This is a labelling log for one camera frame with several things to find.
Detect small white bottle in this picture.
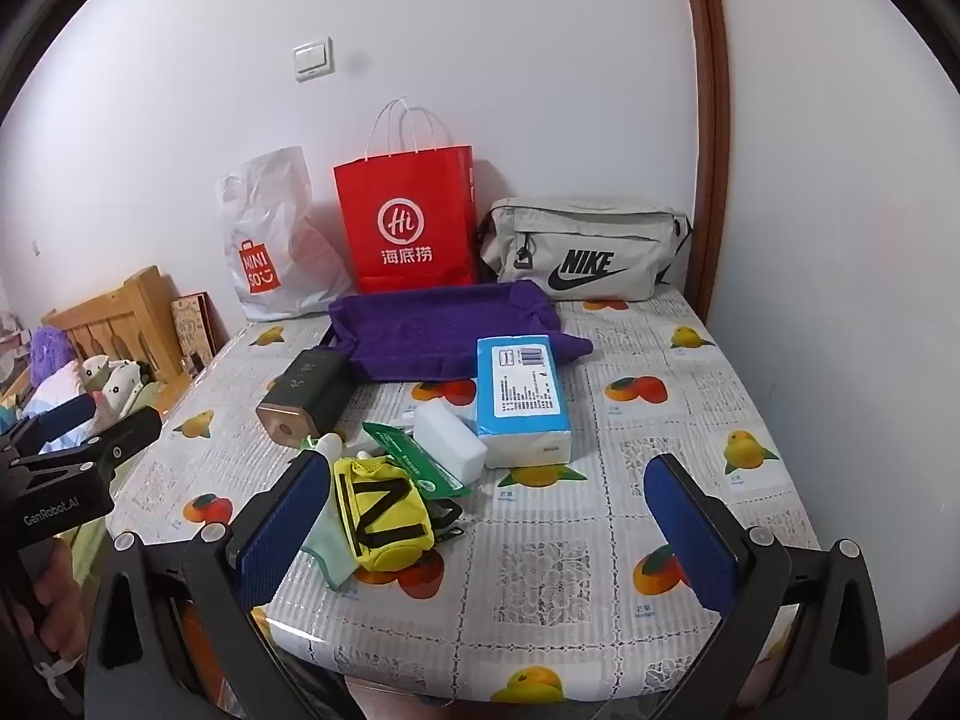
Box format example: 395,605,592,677
300,433,347,466

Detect wooden bed headboard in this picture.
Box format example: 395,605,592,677
41,266,188,398

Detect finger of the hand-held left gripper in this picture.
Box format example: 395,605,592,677
0,392,98,458
11,406,164,482

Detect dark green tin box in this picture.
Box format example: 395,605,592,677
255,347,353,447

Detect green wet wipe packet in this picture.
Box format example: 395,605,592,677
362,421,475,500

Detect person's left hand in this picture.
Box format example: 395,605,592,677
15,538,89,665

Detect blue tissue pack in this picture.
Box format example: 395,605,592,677
475,334,572,470

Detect yellow pouch with black stripes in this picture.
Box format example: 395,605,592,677
332,455,437,577

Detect light green cloth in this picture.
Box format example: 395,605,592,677
300,506,357,592

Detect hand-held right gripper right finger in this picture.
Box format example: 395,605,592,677
645,452,891,720

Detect purple fabric tray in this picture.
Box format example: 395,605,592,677
328,280,593,383

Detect white spotted plush toy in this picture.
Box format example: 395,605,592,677
79,356,151,421

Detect white plastic shopping bag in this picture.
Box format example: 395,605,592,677
217,146,353,323

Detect red paper shopping bag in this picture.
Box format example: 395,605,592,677
334,96,481,295

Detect purple fluffy toy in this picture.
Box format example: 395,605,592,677
30,326,76,383

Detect white wall light switch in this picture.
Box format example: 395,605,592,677
292,37,335,82

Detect long black watch strap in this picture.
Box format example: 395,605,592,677
431,496,464,541

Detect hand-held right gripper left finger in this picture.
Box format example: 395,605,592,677
82,451,335,720

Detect colourful bedding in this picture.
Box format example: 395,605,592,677
0,371,83,428

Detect fruit print tablecloth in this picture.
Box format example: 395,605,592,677
105,292,822,707

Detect grey waist bag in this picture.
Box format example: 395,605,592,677
476,195,692,302

